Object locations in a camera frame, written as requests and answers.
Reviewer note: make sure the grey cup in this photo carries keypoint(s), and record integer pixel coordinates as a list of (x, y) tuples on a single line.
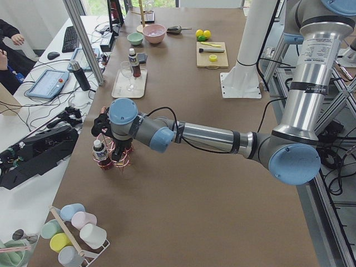
[(69, 257)]

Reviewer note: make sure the green lime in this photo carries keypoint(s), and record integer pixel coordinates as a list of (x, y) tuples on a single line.
[(201, 38)]

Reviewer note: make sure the yellow lemon lower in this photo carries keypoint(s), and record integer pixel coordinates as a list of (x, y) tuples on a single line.
[(207, 34)]

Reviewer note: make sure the blue teach pendant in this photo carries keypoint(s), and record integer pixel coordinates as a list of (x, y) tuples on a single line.
[(79, 56), (48, 85)]

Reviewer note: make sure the seated person dark jacket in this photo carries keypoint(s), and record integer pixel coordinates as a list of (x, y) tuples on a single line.
[(12, 62)]

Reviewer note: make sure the aluminium frame post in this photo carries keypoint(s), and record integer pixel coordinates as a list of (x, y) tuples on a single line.
[(75, 17)]

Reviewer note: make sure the pink bowl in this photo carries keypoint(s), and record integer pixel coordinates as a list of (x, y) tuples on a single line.
[(154, 33)]

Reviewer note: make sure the green cup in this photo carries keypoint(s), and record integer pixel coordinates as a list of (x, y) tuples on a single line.
[(50, 229)]

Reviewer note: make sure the wooden stand with pegs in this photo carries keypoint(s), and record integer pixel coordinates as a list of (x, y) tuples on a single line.
[(146, 13)]

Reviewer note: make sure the white cup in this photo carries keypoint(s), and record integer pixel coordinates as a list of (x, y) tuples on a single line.
[(93, 235)]

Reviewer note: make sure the steel cone jigger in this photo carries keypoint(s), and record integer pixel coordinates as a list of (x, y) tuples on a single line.
[(21, 235)]

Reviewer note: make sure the clear wine glass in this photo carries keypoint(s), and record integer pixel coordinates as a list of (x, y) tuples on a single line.
[(127, 72)]

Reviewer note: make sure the black computer mouse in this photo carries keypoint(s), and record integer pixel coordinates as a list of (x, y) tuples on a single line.
[(53, 55)]

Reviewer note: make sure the pink cup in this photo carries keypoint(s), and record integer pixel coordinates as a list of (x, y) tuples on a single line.
[(81, 218)]

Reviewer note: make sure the yellow plastic knife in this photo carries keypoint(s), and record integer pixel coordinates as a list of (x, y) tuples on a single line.
[(210, 44)]

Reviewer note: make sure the yellow lemon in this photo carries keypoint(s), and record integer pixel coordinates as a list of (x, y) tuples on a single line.
[(199, 33), (207, 34)]

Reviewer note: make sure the blue cup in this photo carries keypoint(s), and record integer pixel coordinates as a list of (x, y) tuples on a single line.
[(68, 211)]

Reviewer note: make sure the white wire cup rack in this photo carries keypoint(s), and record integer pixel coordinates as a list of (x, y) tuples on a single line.
[(90, 255)]

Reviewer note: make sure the bamboo cutting board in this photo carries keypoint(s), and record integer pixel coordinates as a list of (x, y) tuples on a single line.
[(202, 59)]

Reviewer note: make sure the grey folded cloth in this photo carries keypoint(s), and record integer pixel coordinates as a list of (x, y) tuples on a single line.
[(142, 58)]

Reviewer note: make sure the green bowl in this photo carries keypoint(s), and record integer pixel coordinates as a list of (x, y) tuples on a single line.
[(135, 38)]

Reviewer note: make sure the yellow cup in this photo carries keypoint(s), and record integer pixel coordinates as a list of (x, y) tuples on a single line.
[(59, 241)]

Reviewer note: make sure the half lemon slice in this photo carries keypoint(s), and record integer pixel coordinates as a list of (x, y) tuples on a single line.
[(213, 58)]

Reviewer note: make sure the tea bottle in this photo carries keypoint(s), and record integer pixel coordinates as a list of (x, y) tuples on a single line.
[(134, 62), (101, 155)]

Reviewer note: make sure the steel ice scoop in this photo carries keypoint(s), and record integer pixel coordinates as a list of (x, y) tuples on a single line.
[(176, 29)]

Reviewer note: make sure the black keyboard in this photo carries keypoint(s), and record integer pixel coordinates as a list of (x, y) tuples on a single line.
[(70, 40)]

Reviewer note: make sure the yellow lemon upper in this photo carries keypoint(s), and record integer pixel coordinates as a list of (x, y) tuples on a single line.
[(199, 33)]

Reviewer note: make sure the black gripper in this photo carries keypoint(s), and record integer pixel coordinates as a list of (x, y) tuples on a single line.
[(122, 145)]

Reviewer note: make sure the copper wire bottle basket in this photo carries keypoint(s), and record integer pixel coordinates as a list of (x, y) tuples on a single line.
[(108, 151)]

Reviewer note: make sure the steel muddler black tip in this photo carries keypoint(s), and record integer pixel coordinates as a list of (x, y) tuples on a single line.
[(207, 50)]

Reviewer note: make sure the cream rabbit tray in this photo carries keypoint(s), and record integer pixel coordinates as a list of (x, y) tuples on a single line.
[(121, 83)]

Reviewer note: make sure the dark thermos bottle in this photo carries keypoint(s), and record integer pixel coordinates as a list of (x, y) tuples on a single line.
[(80, 75)]

